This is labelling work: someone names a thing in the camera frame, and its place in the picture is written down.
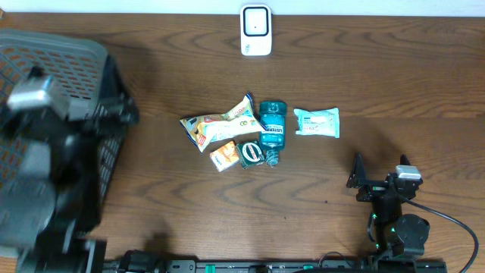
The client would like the light blue tissue pack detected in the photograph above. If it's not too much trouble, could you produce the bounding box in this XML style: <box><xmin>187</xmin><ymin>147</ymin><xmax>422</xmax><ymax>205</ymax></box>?
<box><xmin>293</xmin><ymin>108</ymin><xmax>340</xmax><ymax>139</ymax></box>

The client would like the teal mouthwash bottle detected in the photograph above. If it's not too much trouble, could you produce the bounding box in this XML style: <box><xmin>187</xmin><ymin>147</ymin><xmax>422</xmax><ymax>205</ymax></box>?
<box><xmin>259</xmin><ymin>101</ymin><xmax>287</xmax><ymax>167</ymax></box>

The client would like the green round-label box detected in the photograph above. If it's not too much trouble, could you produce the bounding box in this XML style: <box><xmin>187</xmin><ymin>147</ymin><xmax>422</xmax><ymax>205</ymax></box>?
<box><xmin>236</xmin><ymin>140</ymin><xmax>265</xmax><ymax>169</ymax></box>

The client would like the yellow snack bag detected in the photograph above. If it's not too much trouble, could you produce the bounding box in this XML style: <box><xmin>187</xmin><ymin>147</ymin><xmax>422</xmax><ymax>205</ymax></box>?
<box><xmin>180</xmin><ymin>93</ymin><xmax>266</xmax><ymax>152</ymax></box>

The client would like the small orange packet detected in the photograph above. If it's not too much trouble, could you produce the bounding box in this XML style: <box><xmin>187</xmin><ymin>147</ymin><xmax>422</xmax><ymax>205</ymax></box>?
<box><xmin>210</xmin><ymin>141</ymin><xmax>239</xmax><ymax>172</ymax></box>

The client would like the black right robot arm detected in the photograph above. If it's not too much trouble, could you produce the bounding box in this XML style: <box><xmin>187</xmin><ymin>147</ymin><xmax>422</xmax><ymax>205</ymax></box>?
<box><xmin>346</xmin><ymin>154</ymin><xmax>430</xmax><ymax>264</ymax></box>

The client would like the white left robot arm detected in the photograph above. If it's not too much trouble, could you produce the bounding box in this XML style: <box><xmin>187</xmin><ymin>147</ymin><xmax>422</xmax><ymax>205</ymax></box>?
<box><xmin>1</xmin><ymin>58</ymin><xmax>139</xmax><ymax>272</ymax></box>

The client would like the grey plastic basket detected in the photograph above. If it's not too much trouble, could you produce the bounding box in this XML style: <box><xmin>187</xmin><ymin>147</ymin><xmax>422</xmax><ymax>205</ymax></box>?
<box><xmin>0</xmin><ymin>28</ymin><xmax>130</xmax><ymax>259</ymax></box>

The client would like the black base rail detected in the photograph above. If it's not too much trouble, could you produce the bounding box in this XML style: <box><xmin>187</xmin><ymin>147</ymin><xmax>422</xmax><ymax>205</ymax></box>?
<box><xmin>101</xmin><ymin>250</ymin><xmax>448</xmax><ymax>273</ymax></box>

